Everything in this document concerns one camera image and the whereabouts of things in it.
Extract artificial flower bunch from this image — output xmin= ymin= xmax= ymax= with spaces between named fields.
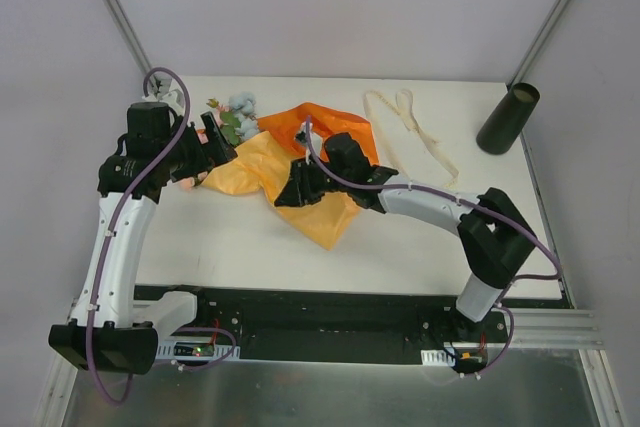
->
xmin=175 ymin=93 xmax=260 ymax=191

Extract orange paper flower wrapping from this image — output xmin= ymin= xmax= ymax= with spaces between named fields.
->
xmin=203 ymin=102 xmax=379 ymax=250

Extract cream printed ribbon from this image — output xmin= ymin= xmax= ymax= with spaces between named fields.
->
xmin=362 ymin=89 xmax=459 ymax=188

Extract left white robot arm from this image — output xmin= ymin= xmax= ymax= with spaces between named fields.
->
xmin=48 ymin=102 xmax=236 ymax=375

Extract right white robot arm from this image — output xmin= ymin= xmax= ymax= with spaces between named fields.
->
xmin=274 ymin=133 xmax=537 ymax=342

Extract dark cylindrical vase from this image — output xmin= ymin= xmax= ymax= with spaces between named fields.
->
xmin=476 ymin=82 xmax=540 ymax=155

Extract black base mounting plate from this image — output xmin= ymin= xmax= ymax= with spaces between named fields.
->
xmin=134 ymin=285 xmax=576 ymax=363

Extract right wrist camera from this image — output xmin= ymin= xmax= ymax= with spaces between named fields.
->
xmin=294 ymin=129 xmax=313 ymax=149

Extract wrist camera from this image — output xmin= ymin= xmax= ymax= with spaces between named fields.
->
xmin=294 ymin=129 xmax=313 ymax=149
xmin=142 ymin=74 xmax=185 ymax=115

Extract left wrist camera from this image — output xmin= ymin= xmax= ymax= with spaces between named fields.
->
xmin=142 ymin=74 xmax=185 ymax=115

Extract left white cable duct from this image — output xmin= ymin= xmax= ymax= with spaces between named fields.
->
xmin=156 ymin=340 xmax=240 ymax=362

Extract white cable duct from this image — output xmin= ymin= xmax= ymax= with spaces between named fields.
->
xmin=156 ymin=340 xmax=240 ymax=362
xmin=420 ymin=349 xmax=456 ymax=368

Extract right white cable duct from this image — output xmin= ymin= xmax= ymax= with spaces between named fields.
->
xmin=420 ymin=349 xmax=456 ymax=368

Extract left aluminium frame post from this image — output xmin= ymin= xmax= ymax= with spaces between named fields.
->
xmin=103 ymin=0 xmax=152 ymax=74

